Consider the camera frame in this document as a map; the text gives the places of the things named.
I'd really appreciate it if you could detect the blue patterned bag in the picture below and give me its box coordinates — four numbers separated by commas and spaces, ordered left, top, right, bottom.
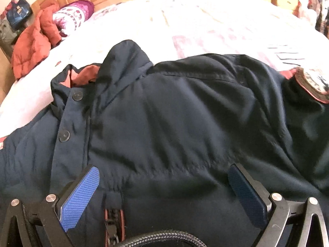
6, 0, 33, 30

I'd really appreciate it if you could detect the pile of colourful clutter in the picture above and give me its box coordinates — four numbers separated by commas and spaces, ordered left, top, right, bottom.
293, 0, 328, 38

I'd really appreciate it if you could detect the navy blue padded jacket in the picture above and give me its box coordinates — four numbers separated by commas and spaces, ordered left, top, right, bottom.
1, 40, 328, 246

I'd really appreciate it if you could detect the purple white patterned pillow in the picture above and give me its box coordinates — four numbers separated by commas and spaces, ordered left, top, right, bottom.
52, 0, 94, 40

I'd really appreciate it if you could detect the black braided cable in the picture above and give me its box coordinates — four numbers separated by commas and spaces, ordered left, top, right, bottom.
118, 231, 209, 247

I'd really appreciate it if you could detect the red orange puffer jacket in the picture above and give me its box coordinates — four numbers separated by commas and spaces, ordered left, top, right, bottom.
11, 0, 62, 80

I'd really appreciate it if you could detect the pastel patchwork bed sheet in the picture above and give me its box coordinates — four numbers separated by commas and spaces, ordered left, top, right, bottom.
1, 0, 328, 136

